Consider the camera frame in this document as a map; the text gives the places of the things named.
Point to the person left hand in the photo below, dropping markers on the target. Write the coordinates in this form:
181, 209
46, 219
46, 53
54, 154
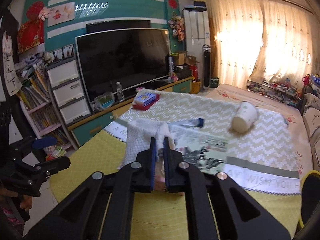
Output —
26, 202

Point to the yellow rimmed black trash bin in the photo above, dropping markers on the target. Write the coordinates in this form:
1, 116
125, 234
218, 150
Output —
310, 197

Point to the yellow green tablecloth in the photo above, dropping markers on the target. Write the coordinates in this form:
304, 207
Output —
262, 160

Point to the black tower fan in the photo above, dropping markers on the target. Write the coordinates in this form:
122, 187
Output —
207, 66

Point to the white foam net sleeve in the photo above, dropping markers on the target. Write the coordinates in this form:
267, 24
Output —
139, 135

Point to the cream embroidered curtains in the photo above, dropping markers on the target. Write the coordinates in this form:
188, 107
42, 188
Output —
262, 40

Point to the bookshelf with books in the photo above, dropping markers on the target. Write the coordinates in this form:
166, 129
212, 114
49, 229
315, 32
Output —
39, 106

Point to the tv stand cabinet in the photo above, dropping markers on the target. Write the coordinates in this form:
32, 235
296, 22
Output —
85, 129

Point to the artificial flower bouquet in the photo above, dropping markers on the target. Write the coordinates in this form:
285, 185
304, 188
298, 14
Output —
176, 23

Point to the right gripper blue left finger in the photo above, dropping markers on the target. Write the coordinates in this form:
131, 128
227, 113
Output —
145, 180

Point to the beige sofa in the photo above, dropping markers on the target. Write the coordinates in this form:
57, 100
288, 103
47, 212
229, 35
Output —
309, 109

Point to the floral beige bed sheet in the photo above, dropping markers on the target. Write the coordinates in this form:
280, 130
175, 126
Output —
292, 115

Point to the white drawer cabinet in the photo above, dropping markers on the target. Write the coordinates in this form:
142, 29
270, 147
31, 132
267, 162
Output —
68, 91

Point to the low glass table with books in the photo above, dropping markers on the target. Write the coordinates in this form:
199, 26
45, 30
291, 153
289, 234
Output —
277, 92

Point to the blue card box on red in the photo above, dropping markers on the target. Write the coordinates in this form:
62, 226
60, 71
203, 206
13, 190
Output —
144, 101

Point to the white floral paper cup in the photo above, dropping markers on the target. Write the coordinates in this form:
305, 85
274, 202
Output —
246, 115

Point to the large black television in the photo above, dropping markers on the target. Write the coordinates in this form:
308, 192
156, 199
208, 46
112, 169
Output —
127, 56

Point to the red fire extinguisher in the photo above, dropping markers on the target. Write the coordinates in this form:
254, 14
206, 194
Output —
194, 72

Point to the green tea box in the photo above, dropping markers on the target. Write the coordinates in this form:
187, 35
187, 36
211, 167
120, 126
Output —
203, 150

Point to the clear water bottle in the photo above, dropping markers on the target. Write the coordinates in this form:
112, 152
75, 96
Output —
120, 93

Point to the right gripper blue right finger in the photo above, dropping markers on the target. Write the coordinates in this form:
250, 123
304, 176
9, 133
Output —
174, 181

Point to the blue white toothpaste tube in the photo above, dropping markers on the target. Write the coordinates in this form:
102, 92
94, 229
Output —
191, 123

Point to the glass bowl on stand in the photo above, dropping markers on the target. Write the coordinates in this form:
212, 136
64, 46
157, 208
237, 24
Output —
104, 101

